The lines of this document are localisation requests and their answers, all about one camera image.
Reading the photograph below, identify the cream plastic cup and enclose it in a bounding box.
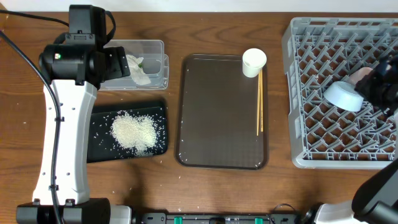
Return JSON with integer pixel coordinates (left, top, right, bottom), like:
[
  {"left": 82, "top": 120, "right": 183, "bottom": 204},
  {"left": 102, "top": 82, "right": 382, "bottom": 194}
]
[{"left": 242, "top": 48, "right": 267, "bottom": 78}]

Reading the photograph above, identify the grey plastic dishwasher rack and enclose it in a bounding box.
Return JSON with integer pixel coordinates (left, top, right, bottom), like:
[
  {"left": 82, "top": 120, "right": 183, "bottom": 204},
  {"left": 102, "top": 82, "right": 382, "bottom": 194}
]
[{"left": 282, "top": 17, "right": 397, "bottom": 169}]

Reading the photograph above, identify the pile of white rice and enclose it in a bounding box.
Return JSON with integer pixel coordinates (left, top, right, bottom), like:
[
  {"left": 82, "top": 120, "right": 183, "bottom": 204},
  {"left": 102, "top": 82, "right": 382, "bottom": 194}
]
[{"left": 110, "top": 113, "right": 158, "bottom": 157}]

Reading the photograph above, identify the pink plastic cup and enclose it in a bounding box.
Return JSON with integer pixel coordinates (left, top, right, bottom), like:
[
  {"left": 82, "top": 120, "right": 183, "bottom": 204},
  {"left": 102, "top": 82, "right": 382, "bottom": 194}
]
[{"left": 348, "top": 67, "right": 372, "bottom": 86}]

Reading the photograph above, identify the black tray bin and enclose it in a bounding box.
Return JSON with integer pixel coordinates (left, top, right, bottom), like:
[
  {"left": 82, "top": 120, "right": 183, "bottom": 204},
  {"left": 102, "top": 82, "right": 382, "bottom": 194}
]
[{"left": 87, "top": 101, "right": 168, "bottom": 163}]

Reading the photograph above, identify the clear plastic bin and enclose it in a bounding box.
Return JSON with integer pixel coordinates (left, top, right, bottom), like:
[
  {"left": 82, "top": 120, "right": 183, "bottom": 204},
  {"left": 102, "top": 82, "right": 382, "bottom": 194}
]
[{"left": 100, "top": 40, "right": 169, "bottom": 91}]

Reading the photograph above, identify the white tissue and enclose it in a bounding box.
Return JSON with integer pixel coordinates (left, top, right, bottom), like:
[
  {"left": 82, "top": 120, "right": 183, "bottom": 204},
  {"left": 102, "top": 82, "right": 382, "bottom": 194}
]
[{"left": 126, "top": 55, "right": 151, "bottom": 86}]

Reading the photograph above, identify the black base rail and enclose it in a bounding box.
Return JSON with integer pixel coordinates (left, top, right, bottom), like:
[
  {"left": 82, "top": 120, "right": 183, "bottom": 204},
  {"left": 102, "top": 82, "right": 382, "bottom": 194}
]
[{"left": 131, "top": 208, "right": 301, "bottom": 224}]

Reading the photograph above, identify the light blue bowl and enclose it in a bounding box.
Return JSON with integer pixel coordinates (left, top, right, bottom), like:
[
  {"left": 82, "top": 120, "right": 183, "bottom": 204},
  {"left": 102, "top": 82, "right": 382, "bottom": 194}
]
[{"left": 323, "top": 81, "right": 364, "bottom": 112}]

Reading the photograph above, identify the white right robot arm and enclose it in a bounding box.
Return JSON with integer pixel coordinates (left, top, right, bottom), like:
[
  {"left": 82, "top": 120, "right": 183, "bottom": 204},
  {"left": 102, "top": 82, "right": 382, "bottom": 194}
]
[{"left": 299, "top": 55, "right": 397, "bottom": 223}]

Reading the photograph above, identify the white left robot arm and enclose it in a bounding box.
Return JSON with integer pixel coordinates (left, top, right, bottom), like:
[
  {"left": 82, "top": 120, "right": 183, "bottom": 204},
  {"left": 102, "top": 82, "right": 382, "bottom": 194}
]
[{"left": 16, "top": 5, "right": 133, "bottom": 223}]

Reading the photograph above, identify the wooden chopstick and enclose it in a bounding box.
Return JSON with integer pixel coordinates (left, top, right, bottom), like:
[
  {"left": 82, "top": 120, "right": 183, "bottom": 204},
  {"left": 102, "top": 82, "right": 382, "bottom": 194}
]
[
  {"left": 259, "top": 69, "right": 264, "bottom": 132},
  {"left": 256, "top": 71, "right": 261, "bottom": 136}
]

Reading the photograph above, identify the dark brown serving tray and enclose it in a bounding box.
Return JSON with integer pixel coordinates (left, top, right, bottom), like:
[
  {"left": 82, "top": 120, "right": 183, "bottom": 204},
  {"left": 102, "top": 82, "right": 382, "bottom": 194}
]
[{"left": 175, "top": 54, "right": 269, "bottom": 170}]

